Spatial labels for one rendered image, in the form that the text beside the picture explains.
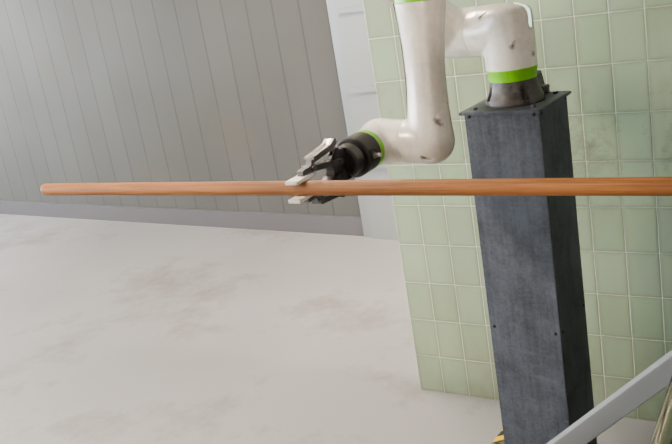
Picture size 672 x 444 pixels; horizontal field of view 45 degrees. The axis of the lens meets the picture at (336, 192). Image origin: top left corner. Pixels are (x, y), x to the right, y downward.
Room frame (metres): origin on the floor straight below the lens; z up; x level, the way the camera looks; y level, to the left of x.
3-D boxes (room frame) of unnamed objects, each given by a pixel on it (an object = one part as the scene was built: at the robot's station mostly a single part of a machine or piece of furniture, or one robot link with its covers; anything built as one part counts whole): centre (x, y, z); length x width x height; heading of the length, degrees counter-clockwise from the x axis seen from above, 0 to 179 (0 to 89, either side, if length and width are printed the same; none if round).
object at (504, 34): (2.08, -0.48, 1.36); 0.16 x 0.13 x 0.19; 45
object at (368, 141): (1.78, -0.06, 1.20); 0.12 x 0.06 x 0.09; 57
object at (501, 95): (2.11, -0.53, 1.23); 0.26 x 0.15 x 0.06; 143
